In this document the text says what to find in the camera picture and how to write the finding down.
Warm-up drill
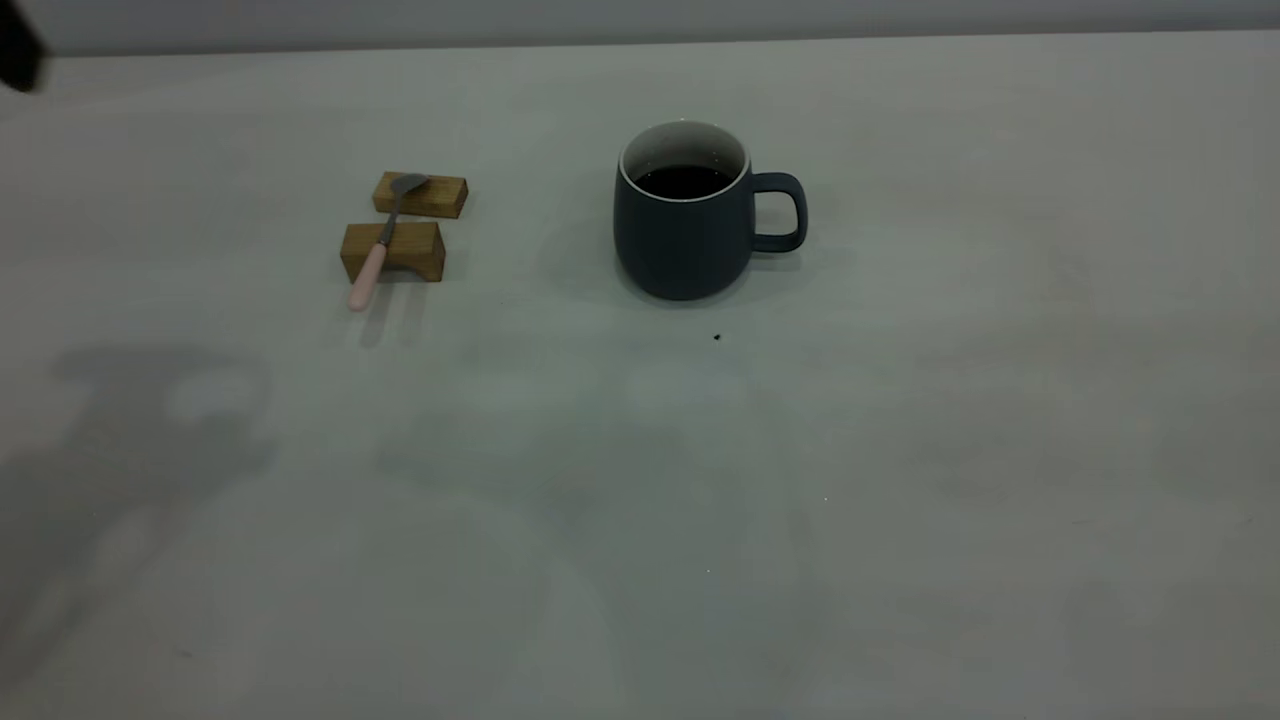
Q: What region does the dark grey ceramic mug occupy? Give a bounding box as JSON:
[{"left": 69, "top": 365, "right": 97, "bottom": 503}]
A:
[{"left": 612, "top": 120, "right": 809, "bottom": 302}]

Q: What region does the pink handled metal spoon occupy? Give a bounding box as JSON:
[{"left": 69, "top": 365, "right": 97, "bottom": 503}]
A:
[{"left": 347, "top": 173, "right": 429, "bottom": 312}]

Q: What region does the dark coffee liquid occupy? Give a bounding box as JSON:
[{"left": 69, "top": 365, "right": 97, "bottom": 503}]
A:
[{"left": 634, "top": 165, "right": 733, "bottom": 199}]

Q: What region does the arched wooden block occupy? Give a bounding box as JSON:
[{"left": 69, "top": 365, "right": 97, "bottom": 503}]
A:
[{"left": 340, "top": 222, "right": 447, "bottom": 285}]

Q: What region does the flat wooden block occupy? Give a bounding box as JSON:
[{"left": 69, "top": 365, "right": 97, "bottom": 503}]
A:
[{"left": 373, "top": 172, "right": 469, "bottom": 220}]

